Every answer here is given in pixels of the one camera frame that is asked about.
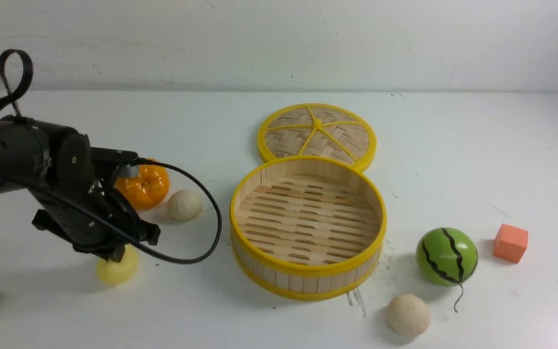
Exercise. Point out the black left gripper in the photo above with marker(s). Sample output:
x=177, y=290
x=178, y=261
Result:
x=80, y=203

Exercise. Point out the yellow bun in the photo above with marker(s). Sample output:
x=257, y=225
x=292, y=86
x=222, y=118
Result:
x=114, y=273

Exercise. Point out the white bun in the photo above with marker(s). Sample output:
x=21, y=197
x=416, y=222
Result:
x=408, y=315
x=185, y=205

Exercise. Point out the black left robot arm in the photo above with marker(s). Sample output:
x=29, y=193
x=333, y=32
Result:
x=25, y=146

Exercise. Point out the yellow-rimmed bamboo steamer tray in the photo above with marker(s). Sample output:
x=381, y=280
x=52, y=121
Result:
x=307, y=228

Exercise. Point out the woven bamboo steamer lid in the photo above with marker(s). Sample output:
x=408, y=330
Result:
x=316, y=129

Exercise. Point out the orange plastic tangerine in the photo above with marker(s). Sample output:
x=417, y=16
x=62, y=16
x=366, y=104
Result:
x=148, y=189

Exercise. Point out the green toy watermelon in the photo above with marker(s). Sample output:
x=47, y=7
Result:
x=446, y=256

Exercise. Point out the orange foam cube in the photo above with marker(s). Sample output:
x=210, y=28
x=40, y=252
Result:
x=510, y=243

